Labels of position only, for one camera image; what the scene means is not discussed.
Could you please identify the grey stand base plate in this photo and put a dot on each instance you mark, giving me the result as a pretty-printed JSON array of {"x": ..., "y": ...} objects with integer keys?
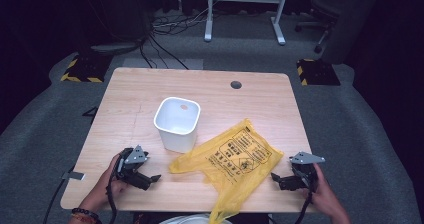
[{"x": 115, "y": 47}]

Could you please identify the black office chair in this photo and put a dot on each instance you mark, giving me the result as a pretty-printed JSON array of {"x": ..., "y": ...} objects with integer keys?
[{"x": 325, "y": 0}]

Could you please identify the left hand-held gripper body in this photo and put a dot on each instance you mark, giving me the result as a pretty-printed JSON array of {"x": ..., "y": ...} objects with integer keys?
[{"x": 135, "y": 157}]

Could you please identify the person's right hand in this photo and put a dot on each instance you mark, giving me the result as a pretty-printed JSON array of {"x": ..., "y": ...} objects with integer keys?
[{"x": 321, "y": 194}]

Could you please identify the white plastic bin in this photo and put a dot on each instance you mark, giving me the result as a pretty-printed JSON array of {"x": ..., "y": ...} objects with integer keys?
[{"x": 176, "y": 117}]

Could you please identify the black yellow striped base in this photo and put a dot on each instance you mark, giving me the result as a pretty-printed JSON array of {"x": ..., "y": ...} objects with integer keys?
[
  {"x": 316, "y": 72},
  {"x": 86, "y": 67}
]

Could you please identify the yellow plastic bag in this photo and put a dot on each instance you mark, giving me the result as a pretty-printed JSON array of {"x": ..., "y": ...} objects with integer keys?
[{"x": 233, "y": 157}]

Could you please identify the person's left hand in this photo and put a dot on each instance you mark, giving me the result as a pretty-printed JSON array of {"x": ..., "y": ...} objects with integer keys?
[{"x": 106, "y": 184}]

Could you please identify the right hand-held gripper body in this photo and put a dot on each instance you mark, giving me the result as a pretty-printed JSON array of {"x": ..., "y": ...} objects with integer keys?
[{"x": 305, "y": 159}]

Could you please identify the black bracket under table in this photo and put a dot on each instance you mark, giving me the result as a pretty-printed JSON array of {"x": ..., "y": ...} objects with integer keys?
[{"x": 91, "y": 111}]

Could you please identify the metal table clip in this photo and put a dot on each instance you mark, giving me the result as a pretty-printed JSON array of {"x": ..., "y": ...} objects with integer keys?
[{"x": 74, "y": 175}]

